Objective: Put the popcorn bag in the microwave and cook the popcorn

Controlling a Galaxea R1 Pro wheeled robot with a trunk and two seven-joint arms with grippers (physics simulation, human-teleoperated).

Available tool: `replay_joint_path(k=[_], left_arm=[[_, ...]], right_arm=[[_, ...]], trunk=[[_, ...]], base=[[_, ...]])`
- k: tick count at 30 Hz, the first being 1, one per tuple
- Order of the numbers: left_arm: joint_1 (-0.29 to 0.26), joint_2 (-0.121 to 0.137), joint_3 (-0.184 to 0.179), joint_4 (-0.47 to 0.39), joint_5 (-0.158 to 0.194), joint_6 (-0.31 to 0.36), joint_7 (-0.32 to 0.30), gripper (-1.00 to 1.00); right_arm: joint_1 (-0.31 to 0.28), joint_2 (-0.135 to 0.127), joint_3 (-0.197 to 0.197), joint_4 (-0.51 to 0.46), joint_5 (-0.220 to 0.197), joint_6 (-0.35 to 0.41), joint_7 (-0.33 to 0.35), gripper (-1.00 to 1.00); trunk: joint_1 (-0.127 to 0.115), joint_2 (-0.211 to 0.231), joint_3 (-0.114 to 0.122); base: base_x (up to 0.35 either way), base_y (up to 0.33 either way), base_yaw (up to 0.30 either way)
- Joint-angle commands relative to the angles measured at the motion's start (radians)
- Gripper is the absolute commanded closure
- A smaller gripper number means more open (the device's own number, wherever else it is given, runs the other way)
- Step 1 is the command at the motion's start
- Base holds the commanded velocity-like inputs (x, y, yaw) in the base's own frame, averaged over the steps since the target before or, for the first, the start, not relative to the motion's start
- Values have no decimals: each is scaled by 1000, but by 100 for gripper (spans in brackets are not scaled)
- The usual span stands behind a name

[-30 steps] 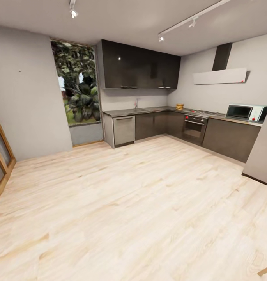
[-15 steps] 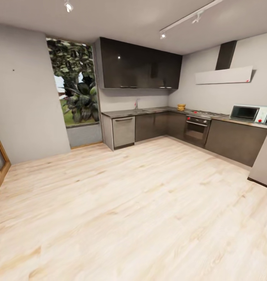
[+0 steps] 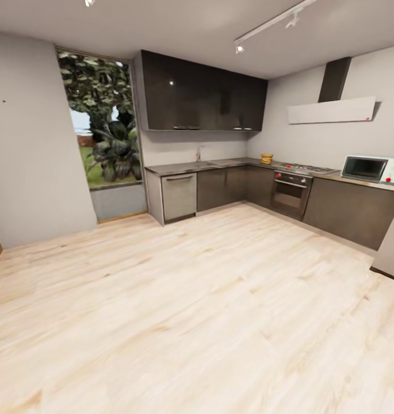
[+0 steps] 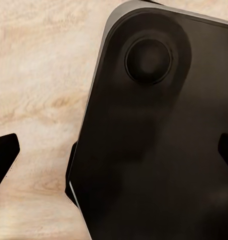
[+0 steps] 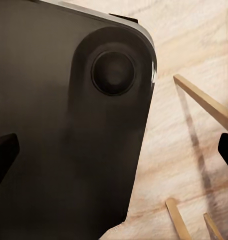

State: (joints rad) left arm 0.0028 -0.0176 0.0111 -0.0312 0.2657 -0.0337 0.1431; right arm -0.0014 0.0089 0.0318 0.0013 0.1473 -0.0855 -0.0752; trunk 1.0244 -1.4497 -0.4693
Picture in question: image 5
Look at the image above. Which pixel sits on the breakfast table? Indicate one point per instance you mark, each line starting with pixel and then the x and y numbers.
pixel 178 221

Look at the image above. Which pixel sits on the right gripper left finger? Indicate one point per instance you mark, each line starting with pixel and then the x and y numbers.
pixel 9 149

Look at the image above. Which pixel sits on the straight chair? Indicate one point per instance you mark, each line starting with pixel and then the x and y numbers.
pixel 216 109

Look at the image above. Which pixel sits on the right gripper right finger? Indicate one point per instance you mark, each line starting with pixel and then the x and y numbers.
pixel 223 146

